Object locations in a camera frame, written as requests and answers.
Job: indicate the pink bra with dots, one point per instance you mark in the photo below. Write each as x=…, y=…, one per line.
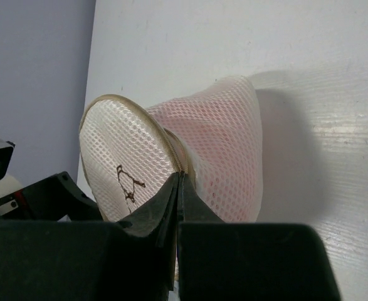
x=225, y=156

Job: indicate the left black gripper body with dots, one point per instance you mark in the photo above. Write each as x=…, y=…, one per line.
x=50, y=199

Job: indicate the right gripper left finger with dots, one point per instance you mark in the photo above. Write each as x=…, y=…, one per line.
x=131, y=259

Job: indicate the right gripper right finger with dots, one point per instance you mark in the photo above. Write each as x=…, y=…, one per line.
x=247, y=261

